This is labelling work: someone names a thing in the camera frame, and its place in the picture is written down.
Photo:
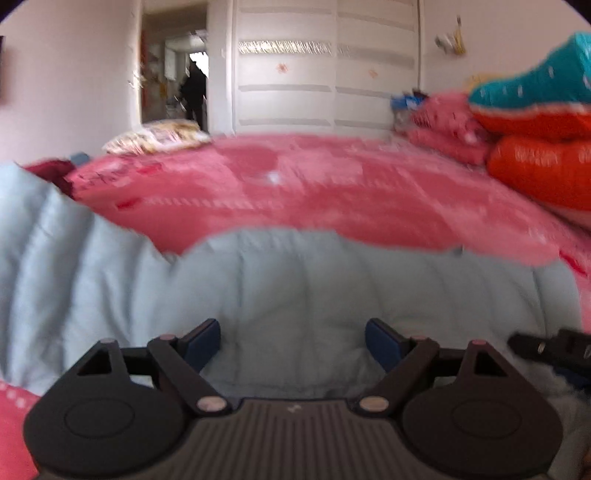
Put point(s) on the yellow cloth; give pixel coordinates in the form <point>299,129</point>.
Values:
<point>480,81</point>

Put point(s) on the white wall holder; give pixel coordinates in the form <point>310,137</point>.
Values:
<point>444,41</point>

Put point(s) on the floral pillow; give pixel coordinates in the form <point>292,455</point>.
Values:
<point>157,136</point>

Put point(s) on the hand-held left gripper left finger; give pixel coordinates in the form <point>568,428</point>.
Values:
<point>205,339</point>

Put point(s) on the pink printed pillow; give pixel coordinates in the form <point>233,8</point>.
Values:
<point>443,145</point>
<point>443,115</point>

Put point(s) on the light blue down jacket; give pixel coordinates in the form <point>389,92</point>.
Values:
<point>277,286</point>

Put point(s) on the blue cloth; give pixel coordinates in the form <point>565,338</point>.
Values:
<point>79,159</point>

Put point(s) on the white wardrobe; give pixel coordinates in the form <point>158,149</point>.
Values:
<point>286,110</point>

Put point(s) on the pink printed bed blanket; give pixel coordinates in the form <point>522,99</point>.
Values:
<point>323,194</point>

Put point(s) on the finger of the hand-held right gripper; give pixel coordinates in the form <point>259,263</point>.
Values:
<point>535,346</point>

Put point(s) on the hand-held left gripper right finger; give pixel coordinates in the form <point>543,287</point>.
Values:
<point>381,344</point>

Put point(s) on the dark red down jacket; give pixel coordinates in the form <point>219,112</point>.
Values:
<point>51,173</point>

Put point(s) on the yellow hanging ornament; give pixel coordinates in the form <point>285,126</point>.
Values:
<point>459,39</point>

